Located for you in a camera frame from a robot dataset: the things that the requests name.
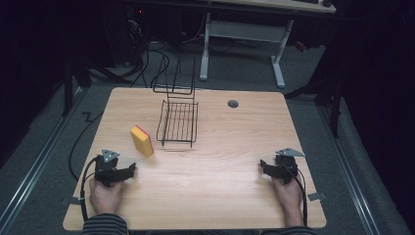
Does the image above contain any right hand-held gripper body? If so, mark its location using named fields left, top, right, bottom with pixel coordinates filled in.
left=272, top=147, right=306, bottom=186

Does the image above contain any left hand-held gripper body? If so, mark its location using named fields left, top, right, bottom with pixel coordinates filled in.
left=94, top=149, right=129, bottom=188

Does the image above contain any person's left hand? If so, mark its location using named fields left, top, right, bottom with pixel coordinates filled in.
left=88, top=177, right=125, bottom=216

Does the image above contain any person's right hand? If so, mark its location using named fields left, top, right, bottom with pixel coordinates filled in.
left=271, top=173, right=304, bottom=213

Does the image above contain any yellow and red sponge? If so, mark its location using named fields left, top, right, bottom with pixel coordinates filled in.
left=129, top=124, right=155, bottom=159

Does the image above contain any grey tape strip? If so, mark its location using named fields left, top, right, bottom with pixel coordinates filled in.
left=61, top=195, right=82, bottom=207
left=307, top=191, right=327, bottom=202

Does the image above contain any person's left striped sleeve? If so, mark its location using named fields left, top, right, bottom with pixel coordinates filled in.
left=81, top=212, right=129, bottom=235

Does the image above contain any black metal stand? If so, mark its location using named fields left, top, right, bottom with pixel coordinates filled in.
left=61, top=57, right=94, bottom=118
left=283, top=48, right=345, bottom=139

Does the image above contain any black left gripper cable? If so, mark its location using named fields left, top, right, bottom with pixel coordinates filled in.
left=79, top=156, right=100, bottom=223

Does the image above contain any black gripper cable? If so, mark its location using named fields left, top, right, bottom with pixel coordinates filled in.
left=79, top=156, right=100, bottom=223
left=281, top=162, right=309, bottom=227

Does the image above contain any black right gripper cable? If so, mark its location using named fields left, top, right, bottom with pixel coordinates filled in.
left=281, top=162, right=309, bottom=227

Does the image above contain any black floor cable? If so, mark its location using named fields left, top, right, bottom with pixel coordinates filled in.
left=68, top=111, right=105, bottom=182

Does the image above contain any black wire rack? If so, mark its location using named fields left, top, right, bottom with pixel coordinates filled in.
left=152, top=54, right=200, bottom=149

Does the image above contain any metal floor rail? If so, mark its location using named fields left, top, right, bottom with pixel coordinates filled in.
left=0, top=87, right=86, bottom=229
left=317, top=106, right=382, bottom=235

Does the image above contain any bundle of black floor cables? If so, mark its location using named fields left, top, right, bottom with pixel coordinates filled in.
left=123, top=19, right=171, bottom=89

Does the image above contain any white frame desk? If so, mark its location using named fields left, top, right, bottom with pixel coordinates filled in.
left=198, top=0, right=338, bottom=89

